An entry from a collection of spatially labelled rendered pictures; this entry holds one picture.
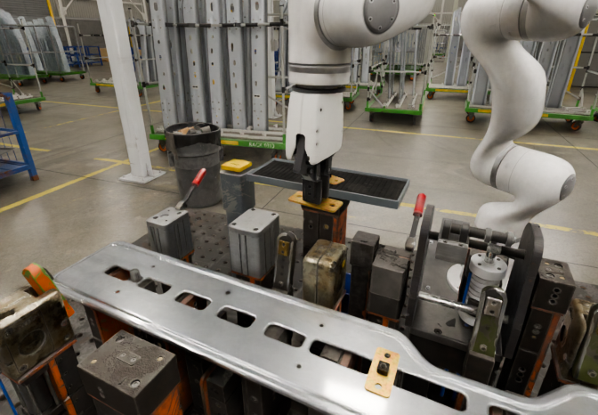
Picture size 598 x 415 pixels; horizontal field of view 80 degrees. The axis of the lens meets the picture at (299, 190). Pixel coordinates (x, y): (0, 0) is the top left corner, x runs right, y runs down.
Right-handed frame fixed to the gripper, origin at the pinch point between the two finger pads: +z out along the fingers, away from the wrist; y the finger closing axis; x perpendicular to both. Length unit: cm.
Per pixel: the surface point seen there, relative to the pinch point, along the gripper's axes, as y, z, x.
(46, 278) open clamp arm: 24, 18, -40
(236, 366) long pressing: 16.1, 26.0, -4.9
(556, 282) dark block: -14.5, 13.7, 35.9
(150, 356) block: 23.3, 22.9, -15.4
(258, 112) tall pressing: -327, 73, -257
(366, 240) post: -13.5, 15.6, 4.6
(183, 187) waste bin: -155, 106, -215
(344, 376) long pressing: 9.2, 25.5, 10.6
